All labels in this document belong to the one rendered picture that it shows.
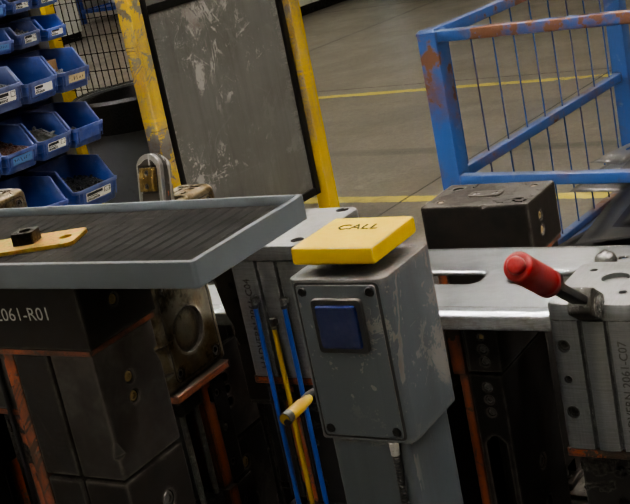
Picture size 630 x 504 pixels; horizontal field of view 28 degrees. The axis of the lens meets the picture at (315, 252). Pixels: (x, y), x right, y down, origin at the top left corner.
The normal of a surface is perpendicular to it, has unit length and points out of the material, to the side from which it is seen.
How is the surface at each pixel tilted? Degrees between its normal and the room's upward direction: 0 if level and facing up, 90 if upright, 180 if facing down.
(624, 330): 90
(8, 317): 90
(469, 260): 0
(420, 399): 90
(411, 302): 90
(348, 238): 0
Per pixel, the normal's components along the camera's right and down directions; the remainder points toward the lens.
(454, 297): -0.19, -0.94
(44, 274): -0.49, 0.34
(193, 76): 0.85, -0.02
